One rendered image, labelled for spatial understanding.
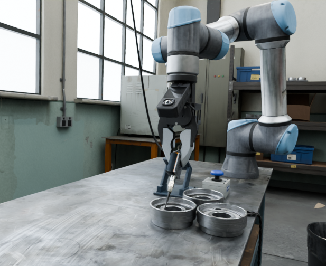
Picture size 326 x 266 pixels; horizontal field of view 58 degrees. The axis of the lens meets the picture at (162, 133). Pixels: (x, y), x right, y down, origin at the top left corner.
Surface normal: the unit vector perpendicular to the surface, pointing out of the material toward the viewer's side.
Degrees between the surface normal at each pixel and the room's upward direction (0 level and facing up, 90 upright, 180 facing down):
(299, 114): 83
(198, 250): 0
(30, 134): 90
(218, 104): 90
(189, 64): 90
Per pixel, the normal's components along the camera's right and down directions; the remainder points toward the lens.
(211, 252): 0.04, -1.00
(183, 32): -0.11, 0.07
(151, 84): -0.40, 0.05
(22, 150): 0.92, 0.06
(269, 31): -0.46, 0.25
